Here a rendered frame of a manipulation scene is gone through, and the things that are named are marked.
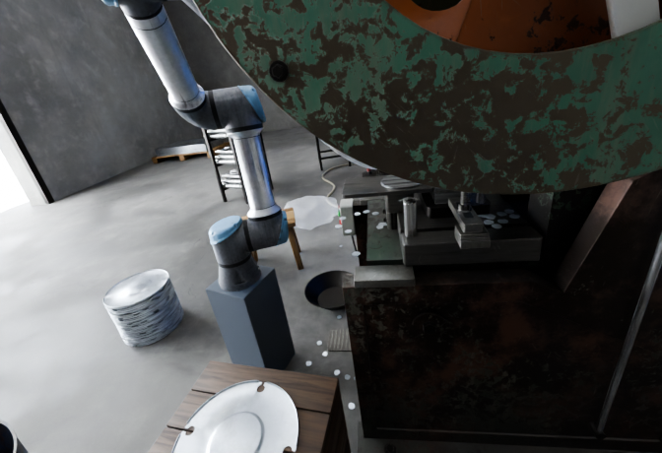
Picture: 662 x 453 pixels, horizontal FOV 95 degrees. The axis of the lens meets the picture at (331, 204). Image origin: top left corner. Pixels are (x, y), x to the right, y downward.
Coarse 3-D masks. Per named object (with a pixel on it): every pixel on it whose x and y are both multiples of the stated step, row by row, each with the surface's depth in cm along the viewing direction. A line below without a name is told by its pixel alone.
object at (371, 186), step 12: (348, 180) 95; (360, 180) 93; (372, 180) 92; (384, 180) 89; (396, 180) 87; (408, 180) 86; (348, 192) 85; (360, 192) 84; (372, 192) 83; (384, 192) 82; (396, 192) 82; (408, 192) 82; (420, 192) 81; (396, 204) 85; (396, 216) 88; (396, 228) 89
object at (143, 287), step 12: (132, 276) 162; (144, 276) 161; (156, 276) 159; (120, 288) 153; (132, 288) 151; (144, 288) 149; (156, 288) 149; (108, 300) 144; (120, 300) 143; (132, 300) 142
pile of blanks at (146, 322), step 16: (144, 304) 142; (160, 304) 148; (176, 304) 160; (112, 320) 146; (128, 320) 143; (144, 320) 144; (160, 320) 149; (176, 320) 157; (128, 336) 146; (144, 336) 146; (160, 336) 151
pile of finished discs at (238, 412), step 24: (240, 384) 82; (264, 384) 82; (216, 408) 77; (240, 408) 76; (264, 408) 76; (288, 408) 75; (216, 432) 71; (240, 432) 70; (264, 432) 70; (288, 432) 70
